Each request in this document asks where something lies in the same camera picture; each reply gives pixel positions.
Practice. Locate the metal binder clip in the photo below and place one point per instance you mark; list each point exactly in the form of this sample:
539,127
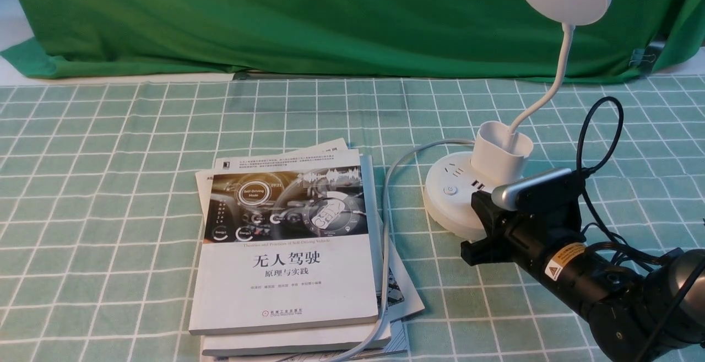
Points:
644,59

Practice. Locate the green checkered tablecloth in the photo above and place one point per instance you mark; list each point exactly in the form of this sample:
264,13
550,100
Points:
101,222

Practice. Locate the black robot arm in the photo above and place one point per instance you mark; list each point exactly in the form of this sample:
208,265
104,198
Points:
632,317

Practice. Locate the green backdrop cloth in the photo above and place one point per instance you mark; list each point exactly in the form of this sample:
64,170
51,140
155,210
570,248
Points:
402,38

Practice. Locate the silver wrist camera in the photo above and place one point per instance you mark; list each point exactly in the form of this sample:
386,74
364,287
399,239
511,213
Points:
534,188

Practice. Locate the self-driving textbook on top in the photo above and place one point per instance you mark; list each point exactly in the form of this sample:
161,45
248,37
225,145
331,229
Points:
286,241

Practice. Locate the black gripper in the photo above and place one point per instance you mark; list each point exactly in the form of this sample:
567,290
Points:
529,239

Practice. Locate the white booklet under books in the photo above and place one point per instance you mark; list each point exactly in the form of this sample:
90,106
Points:
402,298

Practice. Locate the white desk lamp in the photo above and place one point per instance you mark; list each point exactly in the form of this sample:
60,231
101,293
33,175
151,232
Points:
500,152

